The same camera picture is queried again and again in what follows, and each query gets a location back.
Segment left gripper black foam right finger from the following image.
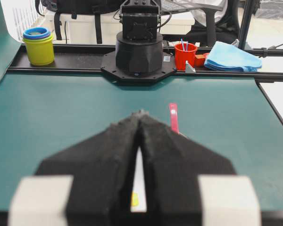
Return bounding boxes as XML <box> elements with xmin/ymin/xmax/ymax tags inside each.
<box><xmin>137</xmin><ymin>110</ymin><xmax>262</xmax><ymax>226</ymax></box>

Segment left gripper black foam left finger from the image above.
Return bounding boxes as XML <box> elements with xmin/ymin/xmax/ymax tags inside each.
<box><xmin>9</xmin><ymin>112</ymin><xmax>142</xmax><ymax>226</ymax></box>

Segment red plastic spoon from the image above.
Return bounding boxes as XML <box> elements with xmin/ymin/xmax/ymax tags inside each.
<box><xmin>169</xmin><ymin>103</ymin><xmax>185</xmax><ymax>137</ymax></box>

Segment yellow hexagonal block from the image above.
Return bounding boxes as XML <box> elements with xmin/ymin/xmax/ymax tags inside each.
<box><xmin>131</xmin><ymin>192</ymin><xmax>139</xmax><ymax>207</ymax></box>

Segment orange red block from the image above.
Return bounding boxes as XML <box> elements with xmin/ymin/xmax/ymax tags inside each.
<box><xmin>194</xmin><ymin>53</ymin><xmax>209</xmax><ymax>67</ymax></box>

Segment white plate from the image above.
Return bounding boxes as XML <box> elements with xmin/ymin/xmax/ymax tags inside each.
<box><xmin>131</xmin><ymin>147</ymin><xmax>147</xmax><ymax>213</ymax></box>

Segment red cup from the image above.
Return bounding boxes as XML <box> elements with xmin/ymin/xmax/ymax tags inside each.
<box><xmin>174</xmin><ymin>43</ymin><xmax>198</xmax><ymax>71</ymax></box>

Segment blue cloth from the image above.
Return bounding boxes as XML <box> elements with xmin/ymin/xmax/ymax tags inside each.
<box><xmin>204</xmin><ymin>41</ymin><xmax>262</xmax><ymax>72</ymax></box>

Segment blue straws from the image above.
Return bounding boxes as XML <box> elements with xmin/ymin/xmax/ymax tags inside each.
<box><xmin>181</xmin><ymin>39</ymin><xmax>189</xmax><ymax>51</ymax></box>

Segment stacked yellow green cups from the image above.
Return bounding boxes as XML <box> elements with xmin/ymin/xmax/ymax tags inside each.
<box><xmin>22</xmin><ymin>27</ymin><xmax>54</xmax><ymax>66</ymax></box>

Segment black office chair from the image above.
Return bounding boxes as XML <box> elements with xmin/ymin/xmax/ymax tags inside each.
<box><xmin>160</xmin><ymin>0</ymin><xmax>241</xmax><ymax>45</ymax></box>

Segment black backpack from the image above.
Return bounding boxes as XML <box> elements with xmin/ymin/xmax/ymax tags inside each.
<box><xmin>35</xmin><ymin>0</ymin><xmax>123</xmax><ymax>44</ymax></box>

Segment silver metal bracket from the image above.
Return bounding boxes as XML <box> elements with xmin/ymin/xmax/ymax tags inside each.
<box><xmin>185</xmin><ymin>61</ymin><xmax>196</xmax><ymax>74</ymax></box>

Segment black aluminium rail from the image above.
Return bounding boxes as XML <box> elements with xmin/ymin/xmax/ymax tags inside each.
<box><xmin>7</xmin><ymin>44</ymin><xmax>283</xmax><ymax>83</ymax></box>

